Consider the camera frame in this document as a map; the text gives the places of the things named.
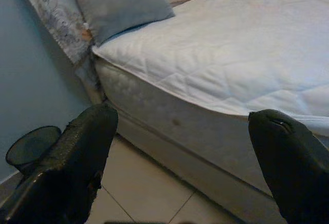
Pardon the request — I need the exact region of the large ornament-print pillow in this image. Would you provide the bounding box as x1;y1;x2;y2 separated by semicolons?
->
6;0;105;103

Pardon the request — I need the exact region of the plain grey cushion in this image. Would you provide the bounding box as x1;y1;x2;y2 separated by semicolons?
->
65;0;176;46

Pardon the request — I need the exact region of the black mesh waste bin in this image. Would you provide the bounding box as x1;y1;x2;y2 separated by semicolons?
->
5;125;62;176

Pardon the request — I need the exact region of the white quilted mattress pad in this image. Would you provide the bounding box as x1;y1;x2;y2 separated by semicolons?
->
92;0;329;132

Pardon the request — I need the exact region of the grey-white mattress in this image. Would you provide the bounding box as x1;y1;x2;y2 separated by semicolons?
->
94;54;329;163

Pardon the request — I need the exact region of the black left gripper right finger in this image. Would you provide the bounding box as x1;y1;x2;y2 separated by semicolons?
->
248;108;329;224

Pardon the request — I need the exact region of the beige bed base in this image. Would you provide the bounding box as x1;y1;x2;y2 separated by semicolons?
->
113;116;283;224

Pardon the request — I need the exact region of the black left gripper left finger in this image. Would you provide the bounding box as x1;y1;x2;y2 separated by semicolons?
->
0;103;119;224

